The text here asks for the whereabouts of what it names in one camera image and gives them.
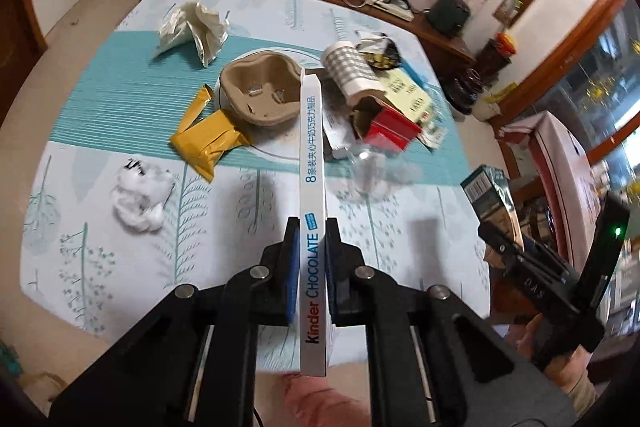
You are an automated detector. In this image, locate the brown paper pulp cup tray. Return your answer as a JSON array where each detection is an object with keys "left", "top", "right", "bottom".
[{"left": 219, "top": 51, "right": 304, "bottom": 127}]

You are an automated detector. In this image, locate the crumpled white plastic bag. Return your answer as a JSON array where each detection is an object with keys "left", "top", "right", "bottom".
[{"left": 111, "top": 157, "right": 175, "bottom": 233}]

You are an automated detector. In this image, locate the leaf-print teal tablecloth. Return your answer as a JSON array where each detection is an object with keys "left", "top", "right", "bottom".
[{"left": 20, "top": 0, "right": 490, "bottom": 374}]

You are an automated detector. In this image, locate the pink-covered side table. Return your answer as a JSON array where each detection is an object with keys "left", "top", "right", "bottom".
[{"left": 497, "top": 112, "right": 601, "bottom": 271}]

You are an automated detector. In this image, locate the black pedestal with red-yellow ornament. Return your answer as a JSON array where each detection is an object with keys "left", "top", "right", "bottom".
[{"left": 474, "top": 32, "right": 518, "bottom": 88}]

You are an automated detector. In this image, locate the yellow plastic wrapper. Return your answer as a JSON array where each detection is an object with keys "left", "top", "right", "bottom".
[{"left": 169, "top": 84, "right": 250, "bottom": 182}]

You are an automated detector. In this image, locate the black and white snack bag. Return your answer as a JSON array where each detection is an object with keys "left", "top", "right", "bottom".
[{"left": 356, "top": 30, "right": 401, "bottom": 70}]

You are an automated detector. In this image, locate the dark green speaker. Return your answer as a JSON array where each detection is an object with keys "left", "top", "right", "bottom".
[{"left": 425, "top": 0, "right": 471, "bottom": 38}]

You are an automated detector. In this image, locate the red cardboard box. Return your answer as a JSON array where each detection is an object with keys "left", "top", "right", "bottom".
[{"left": 350, "top": 96, "right": 421, "bottom": 153}]

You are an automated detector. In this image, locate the clear plastic cup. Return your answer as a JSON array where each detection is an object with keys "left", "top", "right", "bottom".
[{"left": 347, "top": 143, "right": 423, "bottom": 200}]

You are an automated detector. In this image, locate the white Kinder chocolate box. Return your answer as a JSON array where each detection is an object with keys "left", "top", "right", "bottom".
[{"left": 298, "top": 74, "right": 328, "bottom": 377}]

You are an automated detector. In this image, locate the round white table mat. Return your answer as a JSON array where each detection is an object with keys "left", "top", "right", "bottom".
[{"left": 220, "top": 46, "right": 321, "bottom": 172}]

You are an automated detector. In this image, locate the crumpled silver foil wrapper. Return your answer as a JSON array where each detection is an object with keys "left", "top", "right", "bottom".
[{"left": 154, "top": 2, "right": 230, "bottom": 68}]

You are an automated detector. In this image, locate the dark green snack packet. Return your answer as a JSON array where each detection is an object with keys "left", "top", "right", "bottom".
[{"left": 461, "top": 165, "right": 524, "bottom": 273}]

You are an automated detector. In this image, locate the checkered paper cup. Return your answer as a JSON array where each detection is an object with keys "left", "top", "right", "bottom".
[{"left": 320, "top": 41, "right": 385, "bottom": 107}]

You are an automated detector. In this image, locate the yellow-green flat box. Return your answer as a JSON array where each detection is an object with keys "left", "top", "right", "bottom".
[{"left": 375, "top": 67, "right": 448, "bottom": 150}]

